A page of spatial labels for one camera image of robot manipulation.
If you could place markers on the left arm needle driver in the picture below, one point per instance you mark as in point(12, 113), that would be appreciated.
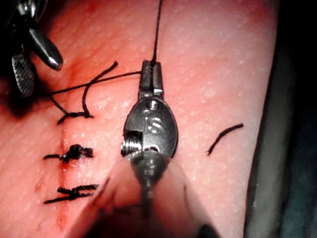
point(158, 124)

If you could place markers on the blue-green cloth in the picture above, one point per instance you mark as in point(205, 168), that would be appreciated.
point(275, 173)

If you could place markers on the right arm needle driver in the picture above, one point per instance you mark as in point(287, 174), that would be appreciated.
point(27, 10)

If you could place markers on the short cut-off black thread piece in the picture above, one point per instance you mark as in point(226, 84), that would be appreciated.
point(220, 136)

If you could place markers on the tissue pad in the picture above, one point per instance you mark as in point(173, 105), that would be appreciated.
point(210, 86)

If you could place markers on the black stitching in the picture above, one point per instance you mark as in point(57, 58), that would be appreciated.
point(74, 152)

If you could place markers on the dark left arm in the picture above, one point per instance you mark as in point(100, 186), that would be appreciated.
point(171, 198)

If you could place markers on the left arm needle driver jaw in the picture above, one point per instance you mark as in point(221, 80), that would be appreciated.
point(157, 77)
point(146, 77)

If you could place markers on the right arm needle driver jaw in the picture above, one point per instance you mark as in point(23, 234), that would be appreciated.
point(47, 52)
point(24, 77)

